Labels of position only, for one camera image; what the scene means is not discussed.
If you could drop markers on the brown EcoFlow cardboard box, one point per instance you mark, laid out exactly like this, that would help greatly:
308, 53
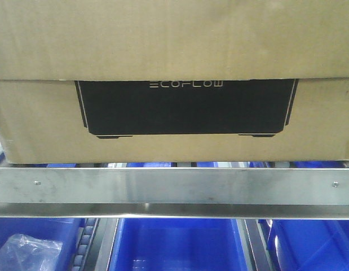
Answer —
113, 81

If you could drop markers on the blue middle storage bin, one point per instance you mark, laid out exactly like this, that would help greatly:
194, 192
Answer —
177, 244

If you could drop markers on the blue storage bin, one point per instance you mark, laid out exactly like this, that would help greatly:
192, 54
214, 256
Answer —
309, 244
177, 244

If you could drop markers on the roller track left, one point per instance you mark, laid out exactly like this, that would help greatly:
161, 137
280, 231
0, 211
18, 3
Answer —
84, 244

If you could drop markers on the blue right storage bin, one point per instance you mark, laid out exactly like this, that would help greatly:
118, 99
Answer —
309, 244

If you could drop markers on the blue bin with plastic bag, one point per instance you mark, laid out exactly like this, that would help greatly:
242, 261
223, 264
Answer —
64, 230

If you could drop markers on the clear plastic bag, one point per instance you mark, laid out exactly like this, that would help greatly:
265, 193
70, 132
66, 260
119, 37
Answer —
24, 252

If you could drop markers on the metal divider rail right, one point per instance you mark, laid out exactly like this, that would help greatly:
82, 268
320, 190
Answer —
256, 252

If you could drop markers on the metal shelf front rail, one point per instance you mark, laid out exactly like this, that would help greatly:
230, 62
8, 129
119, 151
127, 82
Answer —
175, 192

